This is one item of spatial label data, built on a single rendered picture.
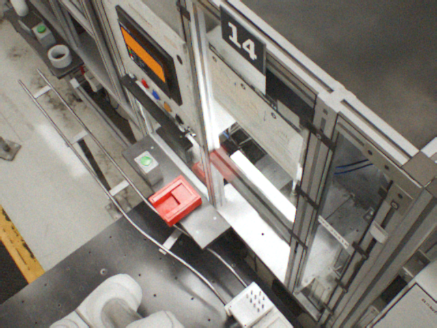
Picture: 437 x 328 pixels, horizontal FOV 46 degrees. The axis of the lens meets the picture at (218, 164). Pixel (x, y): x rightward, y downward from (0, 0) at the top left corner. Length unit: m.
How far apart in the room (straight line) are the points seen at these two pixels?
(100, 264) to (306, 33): 1.52
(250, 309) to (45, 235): 1.61
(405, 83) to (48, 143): 2.75
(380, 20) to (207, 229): 1.17
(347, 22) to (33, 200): 2.55
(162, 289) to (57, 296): 0.43
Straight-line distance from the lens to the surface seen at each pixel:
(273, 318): 1.89
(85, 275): 2.24
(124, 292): 1.89
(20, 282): 3.08
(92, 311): 1.90
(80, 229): 3.08
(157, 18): 1.27
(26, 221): 3.22
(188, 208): 1.95
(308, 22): 0.99
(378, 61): 0.95
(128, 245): 2.23
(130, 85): 1.75
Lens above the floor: 2.73
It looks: 61 degrees down
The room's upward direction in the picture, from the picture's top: 7 degrees counter-clockwise
